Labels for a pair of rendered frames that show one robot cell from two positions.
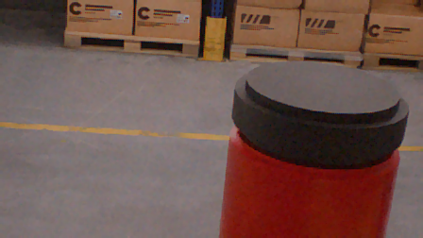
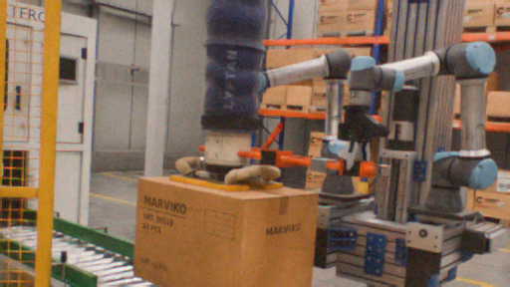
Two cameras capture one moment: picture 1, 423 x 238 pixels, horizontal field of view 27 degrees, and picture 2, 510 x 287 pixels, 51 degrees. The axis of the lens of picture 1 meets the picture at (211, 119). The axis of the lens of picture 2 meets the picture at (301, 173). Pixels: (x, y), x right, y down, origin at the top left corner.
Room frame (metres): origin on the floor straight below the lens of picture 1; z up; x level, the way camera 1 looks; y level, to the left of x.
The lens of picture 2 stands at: (-0.66, -2.55, 1.33)
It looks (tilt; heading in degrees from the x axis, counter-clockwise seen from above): 5 degrees down; 40
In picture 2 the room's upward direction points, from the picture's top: 5 degrees clockwise
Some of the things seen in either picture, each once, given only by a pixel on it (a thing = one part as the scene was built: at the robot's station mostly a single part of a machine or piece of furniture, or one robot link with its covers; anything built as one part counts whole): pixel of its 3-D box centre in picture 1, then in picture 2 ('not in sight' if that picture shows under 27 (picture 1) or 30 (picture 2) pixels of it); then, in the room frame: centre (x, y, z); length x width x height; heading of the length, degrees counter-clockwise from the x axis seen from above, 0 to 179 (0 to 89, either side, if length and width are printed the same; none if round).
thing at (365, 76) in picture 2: not in sight; (363, 75); (0.77, -1.58, 1.50); 0.09 x 0.08 x 0.11; 160
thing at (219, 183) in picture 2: not in sight; (208, 178); (0.64, -1.00, 1.10); 0.34 x 0.10 x 0.05; 92
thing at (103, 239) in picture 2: not in sight; (98, 235); (0.92, 0.27, 0.60); 1.60 x 0.10 x 0.09; 93
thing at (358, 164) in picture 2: not in sight; (356, 167); (0.75, -1.60, 1.21); 0.08 x 0.07 x 0.05; 92
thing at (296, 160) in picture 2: not in sight; (286, 156); (0.87, -1.19, 1.20); 0.93 x 0.30 x 0.04; 92
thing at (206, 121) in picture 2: not in sight; (230, 122); (0.74, -1.00, 1.32); 0.23 x 0.23 x 0.04
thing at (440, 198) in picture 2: not in sight; (444, 196); (1.33, -1.64, 1.09); 0.15 x 0.15 x 0.10
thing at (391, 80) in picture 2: not in sight; (382, 79); (0.87, -1.60, 1.50); 0.11 x 0.11 x 0.08; 70
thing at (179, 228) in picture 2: not in sight; (223, 235); (0.73, -1.02, 0.87); 0.60 x 0.40 x 0.40; 92
